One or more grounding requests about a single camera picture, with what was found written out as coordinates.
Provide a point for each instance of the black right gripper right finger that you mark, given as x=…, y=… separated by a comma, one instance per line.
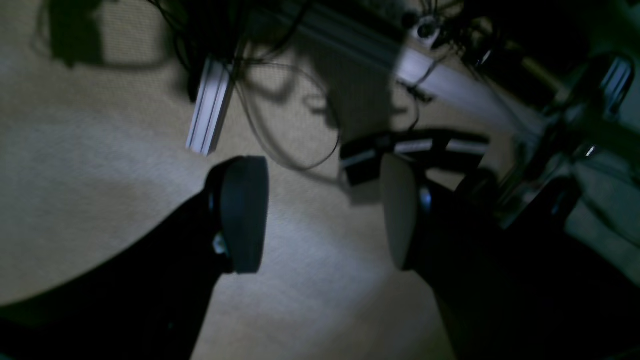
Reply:
x=527, y=292

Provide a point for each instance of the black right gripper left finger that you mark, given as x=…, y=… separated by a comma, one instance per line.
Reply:
x=149, y=302

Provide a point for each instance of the aluminium frame leg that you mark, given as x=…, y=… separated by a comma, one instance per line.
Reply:
x=214, y=93

